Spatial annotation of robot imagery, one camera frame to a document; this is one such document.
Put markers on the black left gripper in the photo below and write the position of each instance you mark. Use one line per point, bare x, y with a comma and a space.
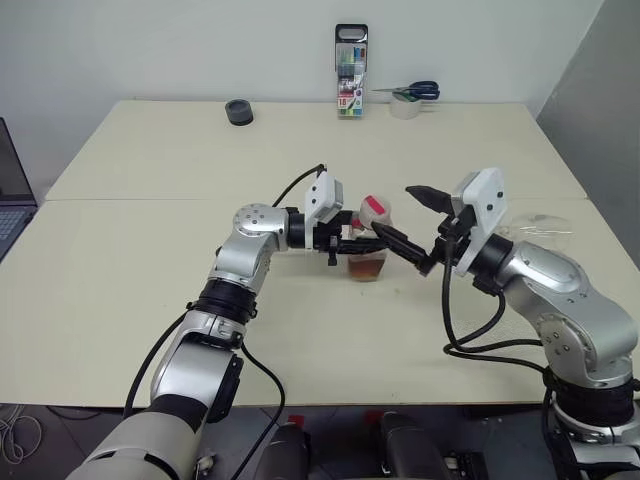
330, 235

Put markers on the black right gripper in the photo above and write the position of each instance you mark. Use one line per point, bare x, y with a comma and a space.
452, 240

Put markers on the clear bottle with red cap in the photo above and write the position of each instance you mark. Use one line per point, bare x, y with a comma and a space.
370, 270

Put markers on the clear wine glass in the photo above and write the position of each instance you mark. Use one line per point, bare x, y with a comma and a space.
545, 222

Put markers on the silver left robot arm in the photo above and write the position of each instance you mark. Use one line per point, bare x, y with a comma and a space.
250, 225

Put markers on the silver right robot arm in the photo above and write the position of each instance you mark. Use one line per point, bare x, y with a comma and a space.
550, 270

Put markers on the clear tape roll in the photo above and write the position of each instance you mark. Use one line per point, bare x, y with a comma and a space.
405, 107

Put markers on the marker pen set case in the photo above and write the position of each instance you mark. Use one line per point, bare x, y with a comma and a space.
351, 75

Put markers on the black round container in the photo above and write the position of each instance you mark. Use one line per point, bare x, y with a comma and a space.
239, 112

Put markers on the dark rounded shape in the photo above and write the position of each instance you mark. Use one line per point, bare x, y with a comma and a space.
287, 450
407, 445

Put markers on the dark grey laptop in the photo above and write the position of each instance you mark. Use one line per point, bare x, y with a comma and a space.
12, 200

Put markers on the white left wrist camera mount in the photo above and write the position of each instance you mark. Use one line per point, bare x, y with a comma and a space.
322, 192

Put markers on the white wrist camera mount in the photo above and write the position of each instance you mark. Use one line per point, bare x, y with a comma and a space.
322, 192
487, 200

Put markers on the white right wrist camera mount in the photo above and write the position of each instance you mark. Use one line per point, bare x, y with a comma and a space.
487, 200

